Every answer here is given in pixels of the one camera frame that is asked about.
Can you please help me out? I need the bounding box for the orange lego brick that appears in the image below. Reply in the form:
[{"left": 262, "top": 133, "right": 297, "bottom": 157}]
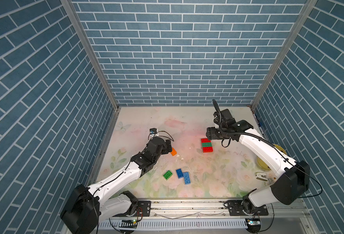
[{"left": 171, "top": 148, "right": 177, "bottom": 156}]

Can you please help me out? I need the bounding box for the red lego brick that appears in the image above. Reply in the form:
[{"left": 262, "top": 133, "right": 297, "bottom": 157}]
[
  {"left": 202, "top": 147, "right": 214, "bottom": 153},
  {"left": 201, "top": 138, "right": 211, "bottom": 143}
]

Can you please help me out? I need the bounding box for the green long lego brick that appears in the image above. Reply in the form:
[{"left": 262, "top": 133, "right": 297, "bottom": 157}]
[{"left": 202, "top": 142, "right": 212, "bottom": 148}]

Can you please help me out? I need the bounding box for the red lego brick front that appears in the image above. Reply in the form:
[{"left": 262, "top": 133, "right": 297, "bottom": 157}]
[{"left": 202, "top": 147, "right": 214, "bottom": 153}]

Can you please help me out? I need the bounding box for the light blue lego brick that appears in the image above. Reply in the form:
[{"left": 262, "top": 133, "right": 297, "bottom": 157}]
[{"left": 183, "top": 172, "right": 191, "bottom": 185}]

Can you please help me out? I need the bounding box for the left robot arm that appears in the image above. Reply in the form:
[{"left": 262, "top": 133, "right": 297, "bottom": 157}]
[{"left": 60, "top": 136, "right": 172, "bottom": 234}]

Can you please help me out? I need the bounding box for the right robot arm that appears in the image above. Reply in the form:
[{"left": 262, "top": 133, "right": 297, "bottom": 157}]
[{"left": 206, "top": 106, "right": 310, "bottom": 215}]

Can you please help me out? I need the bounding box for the green square lego brick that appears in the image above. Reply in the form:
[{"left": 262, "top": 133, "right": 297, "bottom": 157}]
[{"left": 163, "top": 170, "right": 173, "bottom": 180}]

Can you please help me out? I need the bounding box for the dark blue lego brick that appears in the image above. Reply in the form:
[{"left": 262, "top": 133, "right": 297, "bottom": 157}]
[{"left": 176, "top": 169, "right": 184, "bottom": 179}]

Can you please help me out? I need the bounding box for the yellow pen cup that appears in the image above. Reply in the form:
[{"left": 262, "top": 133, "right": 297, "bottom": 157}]
[{"left": 257, "top": 144, "right": 287, "bottom": 171}]

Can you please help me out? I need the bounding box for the white small clip device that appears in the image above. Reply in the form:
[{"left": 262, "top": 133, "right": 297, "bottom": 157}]
[{"left": 255, "top": 172, "right": 268, "bottom": 182}]

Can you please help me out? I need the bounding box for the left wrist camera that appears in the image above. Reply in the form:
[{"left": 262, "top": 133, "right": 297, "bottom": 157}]
[{"left": 150, "top": 128, "right": 157, "bottom": 135}]

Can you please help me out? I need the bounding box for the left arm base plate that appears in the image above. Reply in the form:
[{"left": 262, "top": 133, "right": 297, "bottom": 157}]
[{"left": 110, "top": 200, "right": 152, "bottom": 217}]

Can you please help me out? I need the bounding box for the aluminium front rail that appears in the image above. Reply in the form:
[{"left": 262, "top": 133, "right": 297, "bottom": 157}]
[{"left": 69, "top": 197, "right": 307, "bottom": 220}]

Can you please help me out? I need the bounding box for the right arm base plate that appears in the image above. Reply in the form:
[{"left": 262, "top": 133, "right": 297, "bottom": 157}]
[{"left": 223, "top": 200, "right": 269, "bottom": 216}]

